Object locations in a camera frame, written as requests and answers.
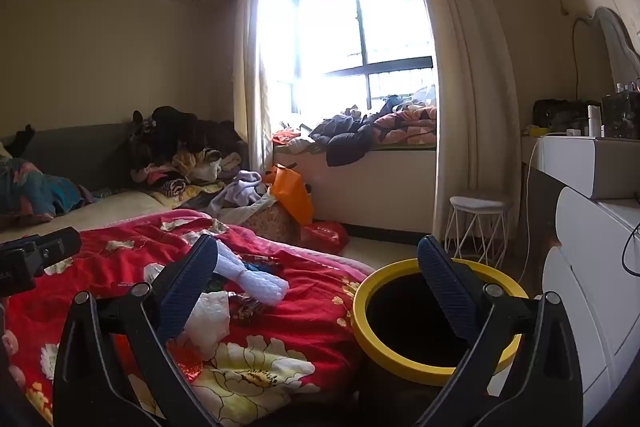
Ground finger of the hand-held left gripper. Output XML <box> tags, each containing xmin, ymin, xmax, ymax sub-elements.
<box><xmin>30</xmin><ymin>229</ymin><xmax>82</xmax><ymax>269</ymax></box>

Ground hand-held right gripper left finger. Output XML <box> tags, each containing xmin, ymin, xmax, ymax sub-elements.
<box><xmin>52</xmin><ymin>233</ymin><xmax>222</xmax><ymax>427</ymax></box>

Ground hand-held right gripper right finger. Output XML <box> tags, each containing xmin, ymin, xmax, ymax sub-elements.
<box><xmin>414</xmin><ymin>234</ymin><xmax>585</xmax><ymax>427</ymax></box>

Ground yellow rimmed trash bin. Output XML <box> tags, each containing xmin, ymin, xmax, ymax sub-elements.
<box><xmin>351</xmin><ymin>257</ymin><xmax>531</xmax><ymax>427</ymax></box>

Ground beige bed sheet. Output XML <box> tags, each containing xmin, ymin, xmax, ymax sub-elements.
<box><xmin>0</xmin><ymin>189</ymin><xmax>171</xmax><ymax>244</ymax></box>

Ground teal floral cloth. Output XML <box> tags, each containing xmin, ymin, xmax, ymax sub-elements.
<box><xmin>0</xmin><ymin>157</ymin><xmax>87</xmax><ymax>224</ymax></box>

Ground grey bed headboard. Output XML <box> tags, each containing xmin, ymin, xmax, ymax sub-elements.
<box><xmin>0</xmin><ymin>122</ymin><xmax>141</xmax><ymax>198</ymax></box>

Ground floral storage box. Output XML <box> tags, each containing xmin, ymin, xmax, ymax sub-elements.
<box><xmin>235</xmin><ymin>197</ymin><xmax>302</xmax><ymax>245</ymax></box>

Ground small black cloth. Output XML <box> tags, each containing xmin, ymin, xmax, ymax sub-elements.
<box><xmin>9</xmin><ymin>124</ymin><xmax>37</xmax><ymax>156</ymax></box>

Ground lavender cloth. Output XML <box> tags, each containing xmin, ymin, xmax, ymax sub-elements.
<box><xmin>206</xmin><ymin>170</ymin><xmax>269</xmax><ymax>218</ymax></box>

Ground white window seat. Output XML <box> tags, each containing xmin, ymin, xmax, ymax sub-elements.
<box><xmin>272</xmin><ymin>142</ymin><xmax>439</xmax><ymax>233</ymax></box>

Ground red floral blanket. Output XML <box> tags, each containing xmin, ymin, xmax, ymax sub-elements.
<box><xmin>0</xmin><ymin>209</ymin><xmax>373</xmax><ymax>427</ymax></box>

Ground red plastic bag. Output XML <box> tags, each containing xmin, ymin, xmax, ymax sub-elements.
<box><xmin>300</xmin><ymin>220</ymin><xmax>350</xmax><ymax>254</ymax></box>

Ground orange bag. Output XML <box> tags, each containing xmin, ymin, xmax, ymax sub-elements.
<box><xmin>264</xmin><ymin>163</ymin><xmax>315</xmax><ymax>228</ymax></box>

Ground white drawer cabinet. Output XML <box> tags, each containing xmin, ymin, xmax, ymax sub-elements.
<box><xmin>541</xmin><ymin>187</ymin><xmax>640</xmax><ymax>425</ymax></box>

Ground pile of clothes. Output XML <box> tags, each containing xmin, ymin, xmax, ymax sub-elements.
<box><xmin>129</xmin><ymin>106</ymin><xmax>251</xmax><ymax>208</ymax></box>

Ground orange patterned quilt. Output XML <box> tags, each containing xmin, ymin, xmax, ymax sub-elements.
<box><xmin>372</xmin><ymin>103</ymin><xmax>438</xmax><ymax>146</ymax></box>

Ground white vanity table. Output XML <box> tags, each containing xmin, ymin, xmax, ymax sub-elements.
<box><xmin>520</xmin><ymin>134</ymin><xmax>640</xmax><ymax>202</ymax></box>

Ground black jacket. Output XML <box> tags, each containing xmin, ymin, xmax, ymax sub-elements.
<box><xmin>309</xmin><ymin>114</ymin><xmax>377</xmax><ymax>166</ymax></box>

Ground black bag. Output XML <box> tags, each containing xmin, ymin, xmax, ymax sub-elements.
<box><xmin>532</xmin><ymin>98</ymin><xmax>591</xmax><ymax>134</ymax></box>

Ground wide cream curtain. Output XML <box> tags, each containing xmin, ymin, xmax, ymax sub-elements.
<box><xmin>390</xmin><ymin>0</ymin><xmax>524</xmax><ymax>240</ymax></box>

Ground narrow cream curtain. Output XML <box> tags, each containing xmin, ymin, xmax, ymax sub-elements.
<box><xmin>233</xmin><ymin>0</ymin><xmax>274</xmax><ymax>178</ymax></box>

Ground clear organizer box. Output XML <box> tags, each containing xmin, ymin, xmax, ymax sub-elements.
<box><xmin>601</xmin><ymin>93</ymin><xmax>640</xmax><ymax>139</ymax></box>

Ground window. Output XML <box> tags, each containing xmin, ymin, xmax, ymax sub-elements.
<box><xmin>266</xmin><ymin>0</ymin><xmax>437</xmax><ymax>124</ymax></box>

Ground wavy edged mirror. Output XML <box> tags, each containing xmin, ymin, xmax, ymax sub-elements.
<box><xmin>572</xmin><ymin>6</ymin><xmax>640</xmax><ymax>96</ymax></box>

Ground white wire stool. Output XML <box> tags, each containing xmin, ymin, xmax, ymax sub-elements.
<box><xmin>444</xmin><ymin>194</ymin><xmax>513</xmax><ymax>269</ymax></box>

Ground white cable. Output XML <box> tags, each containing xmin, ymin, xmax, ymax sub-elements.
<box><xmin>516</xmin><ymin>134</ymin><xmax>547</xmax><ymax>288</ymax></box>

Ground black cable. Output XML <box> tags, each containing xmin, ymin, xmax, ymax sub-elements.
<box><xmin>621</xmin><ymin>222</ymin><xmax>640</xmax><ymax>279</ymax></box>

